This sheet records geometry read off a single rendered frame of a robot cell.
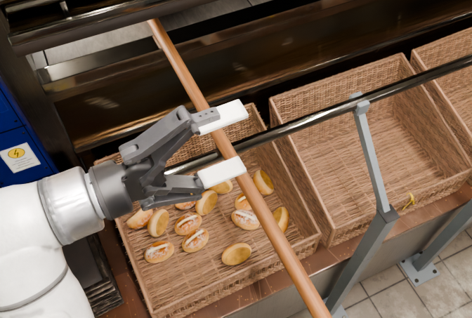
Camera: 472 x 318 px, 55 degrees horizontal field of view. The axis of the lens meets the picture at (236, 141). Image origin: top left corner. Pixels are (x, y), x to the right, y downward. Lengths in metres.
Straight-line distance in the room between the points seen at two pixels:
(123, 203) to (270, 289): 0.97
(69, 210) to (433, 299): 1.88
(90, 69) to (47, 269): 0.70
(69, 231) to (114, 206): 0.06
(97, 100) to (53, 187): 0.74
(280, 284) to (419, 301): 0.89
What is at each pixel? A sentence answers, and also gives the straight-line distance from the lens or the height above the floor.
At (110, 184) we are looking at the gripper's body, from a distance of 0.58.
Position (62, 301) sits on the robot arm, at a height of 1.43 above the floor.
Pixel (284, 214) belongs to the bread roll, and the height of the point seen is 0.65.
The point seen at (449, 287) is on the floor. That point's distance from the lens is 2.31.
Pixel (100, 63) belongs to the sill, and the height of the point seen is 1.18.
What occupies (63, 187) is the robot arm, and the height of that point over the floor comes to 1.53.
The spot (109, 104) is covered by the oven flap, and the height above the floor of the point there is 1.03.
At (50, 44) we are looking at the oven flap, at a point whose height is 1.41.
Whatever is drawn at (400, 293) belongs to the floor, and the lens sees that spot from 2.22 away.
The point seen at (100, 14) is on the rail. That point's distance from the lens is 0.94.
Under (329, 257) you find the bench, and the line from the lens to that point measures 1.56.
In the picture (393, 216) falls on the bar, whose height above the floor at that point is 0.95.
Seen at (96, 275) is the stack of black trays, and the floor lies 0.78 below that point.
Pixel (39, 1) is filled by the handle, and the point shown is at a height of 1.47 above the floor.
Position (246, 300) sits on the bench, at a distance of 1.48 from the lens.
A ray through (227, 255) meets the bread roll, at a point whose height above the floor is 0.65.
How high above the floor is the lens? 2.00
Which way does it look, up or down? 55 degrees down
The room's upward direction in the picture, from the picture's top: straight up
